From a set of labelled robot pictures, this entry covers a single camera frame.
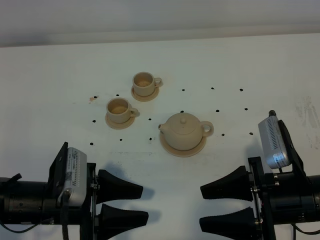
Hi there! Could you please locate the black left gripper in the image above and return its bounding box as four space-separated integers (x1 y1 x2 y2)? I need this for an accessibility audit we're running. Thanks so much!
47 142 149 240

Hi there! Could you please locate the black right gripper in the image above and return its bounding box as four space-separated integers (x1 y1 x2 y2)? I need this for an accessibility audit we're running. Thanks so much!
199 120 308 240

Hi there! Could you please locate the beige ceramic teapot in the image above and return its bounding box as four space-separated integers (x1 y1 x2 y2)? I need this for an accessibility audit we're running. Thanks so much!
158 112 214 151

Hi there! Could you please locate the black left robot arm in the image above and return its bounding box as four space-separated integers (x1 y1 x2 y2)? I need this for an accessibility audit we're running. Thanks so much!
0 143 149 240

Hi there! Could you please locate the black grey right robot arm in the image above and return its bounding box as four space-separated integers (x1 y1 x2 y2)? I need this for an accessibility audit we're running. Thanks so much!
199 111 320 240

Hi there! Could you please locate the beige teapot saucer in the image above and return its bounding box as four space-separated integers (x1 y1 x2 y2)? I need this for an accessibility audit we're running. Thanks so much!
159 132 207 158

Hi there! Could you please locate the beige near cup saucer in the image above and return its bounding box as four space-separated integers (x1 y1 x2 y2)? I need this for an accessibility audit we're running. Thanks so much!
105 113 135 130

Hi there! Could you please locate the beige cup saucer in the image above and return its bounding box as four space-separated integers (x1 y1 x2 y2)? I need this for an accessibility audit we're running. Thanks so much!
131 85 159 102
105 113 135 130

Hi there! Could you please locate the beige near teacup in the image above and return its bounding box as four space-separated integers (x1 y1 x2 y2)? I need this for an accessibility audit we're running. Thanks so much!
106 97 139 124

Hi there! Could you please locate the beige teacup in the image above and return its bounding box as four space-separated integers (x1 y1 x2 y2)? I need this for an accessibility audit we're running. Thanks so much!
132 72 163 97
106 97 139 124

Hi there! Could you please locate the beige far cup saucer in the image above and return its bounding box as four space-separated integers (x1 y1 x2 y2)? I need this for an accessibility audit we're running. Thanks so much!
131 85 159 102

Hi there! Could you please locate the beige far teacup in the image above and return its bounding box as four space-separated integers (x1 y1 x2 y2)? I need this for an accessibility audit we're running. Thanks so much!
132 72 163 97

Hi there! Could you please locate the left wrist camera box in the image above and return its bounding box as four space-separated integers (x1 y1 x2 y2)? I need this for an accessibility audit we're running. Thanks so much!
57 147 87 207

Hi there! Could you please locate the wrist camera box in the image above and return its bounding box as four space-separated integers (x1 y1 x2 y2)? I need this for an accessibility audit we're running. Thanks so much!
258 110 292 169
57 147 87 207

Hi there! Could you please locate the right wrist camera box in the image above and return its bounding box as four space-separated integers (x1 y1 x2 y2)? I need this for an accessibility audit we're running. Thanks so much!
258 110 292 169

